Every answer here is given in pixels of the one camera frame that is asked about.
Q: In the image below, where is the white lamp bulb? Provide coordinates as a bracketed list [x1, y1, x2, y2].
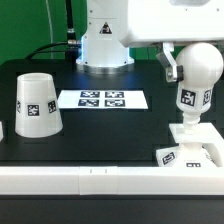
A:
[176, 43, 224, 133]

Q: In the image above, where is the white fence bar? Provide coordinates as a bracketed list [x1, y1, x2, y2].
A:
[0, 167, 224, 195]
[0, 121, 4, 142]

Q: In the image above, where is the white lamp base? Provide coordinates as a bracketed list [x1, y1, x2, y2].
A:
[156, 123, 224, 168]

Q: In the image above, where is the white lamp shade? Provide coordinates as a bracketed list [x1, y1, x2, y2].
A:
[15, 73, 63, 138]

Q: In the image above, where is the black cable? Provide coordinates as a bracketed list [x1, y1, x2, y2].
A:
[25, 0, 82, 60]

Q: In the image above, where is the white front fence bar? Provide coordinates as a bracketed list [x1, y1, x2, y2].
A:
[0, 167, 224, 195]

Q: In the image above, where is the white marker sheet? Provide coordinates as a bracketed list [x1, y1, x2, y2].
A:
[58, 90, 148, 109]

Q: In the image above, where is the white left fence bar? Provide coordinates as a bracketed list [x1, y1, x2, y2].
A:
[0, 121, 4, 142]

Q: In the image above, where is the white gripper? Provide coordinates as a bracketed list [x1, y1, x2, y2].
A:
[119, 0, 224, 82]

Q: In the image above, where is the thin grey cable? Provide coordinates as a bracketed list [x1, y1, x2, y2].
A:
[44, 0, 55, 60]

